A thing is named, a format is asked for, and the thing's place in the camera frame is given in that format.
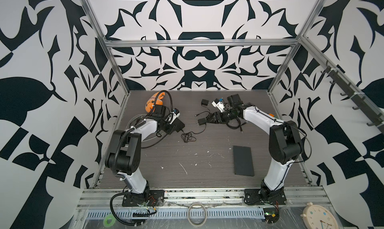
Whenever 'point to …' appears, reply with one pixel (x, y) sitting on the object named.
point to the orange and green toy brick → (272, 115)
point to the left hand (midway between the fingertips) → (173, 123)
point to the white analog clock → (318, 217)
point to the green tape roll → (110, 215)
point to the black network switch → (179, 125)
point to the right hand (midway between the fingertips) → (211, 120)
